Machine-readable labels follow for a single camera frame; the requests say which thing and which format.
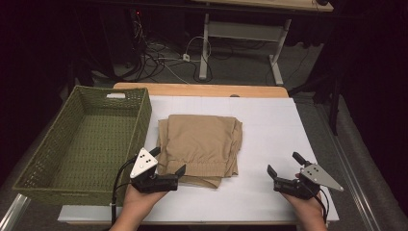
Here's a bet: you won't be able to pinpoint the white metal desk frame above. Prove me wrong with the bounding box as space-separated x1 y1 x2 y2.
198 13 293 87

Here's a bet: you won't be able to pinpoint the long grey metal rail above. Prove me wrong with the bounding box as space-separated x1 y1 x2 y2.
315 102 383 231

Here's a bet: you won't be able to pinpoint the person's left hand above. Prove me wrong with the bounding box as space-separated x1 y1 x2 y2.
119 184 168 223

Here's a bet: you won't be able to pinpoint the black metal stand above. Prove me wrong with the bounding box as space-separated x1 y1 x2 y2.
288 47 345 137

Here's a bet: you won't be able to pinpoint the white foam board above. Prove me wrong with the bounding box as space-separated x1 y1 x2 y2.
57 94 341 223

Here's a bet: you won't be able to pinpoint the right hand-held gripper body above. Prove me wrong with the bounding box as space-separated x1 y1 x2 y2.
271 164 344 201

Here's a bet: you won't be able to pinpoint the person's right hand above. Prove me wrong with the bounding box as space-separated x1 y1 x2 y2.
280 172 326 223

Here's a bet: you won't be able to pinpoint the silver metal rail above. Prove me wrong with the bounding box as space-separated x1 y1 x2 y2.
0 192 32 231

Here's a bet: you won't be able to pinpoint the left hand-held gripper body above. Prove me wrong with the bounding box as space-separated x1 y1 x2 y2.
129 146 179 194

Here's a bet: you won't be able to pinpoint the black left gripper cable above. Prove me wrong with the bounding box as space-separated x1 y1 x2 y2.
110 156 140 226

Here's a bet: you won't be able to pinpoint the khaki pants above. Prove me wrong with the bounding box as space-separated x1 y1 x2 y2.
155 114 244 190

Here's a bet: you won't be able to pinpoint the white floor cable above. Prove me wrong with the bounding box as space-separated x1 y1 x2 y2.
157 36 213 85

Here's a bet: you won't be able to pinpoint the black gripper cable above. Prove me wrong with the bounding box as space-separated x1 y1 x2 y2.
110 156 140 226
307 187 331 225

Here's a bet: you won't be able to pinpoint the green woven basket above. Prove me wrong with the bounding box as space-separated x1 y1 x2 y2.
12 85 154 207

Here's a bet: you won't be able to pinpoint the tangle of black floor cables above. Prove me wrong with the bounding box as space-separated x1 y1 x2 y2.
112 9 215 84

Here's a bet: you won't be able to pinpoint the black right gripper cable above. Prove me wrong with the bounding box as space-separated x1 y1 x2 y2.
307 187 331 225

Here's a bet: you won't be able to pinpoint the wooden table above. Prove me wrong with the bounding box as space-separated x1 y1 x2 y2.
113 82 290 99

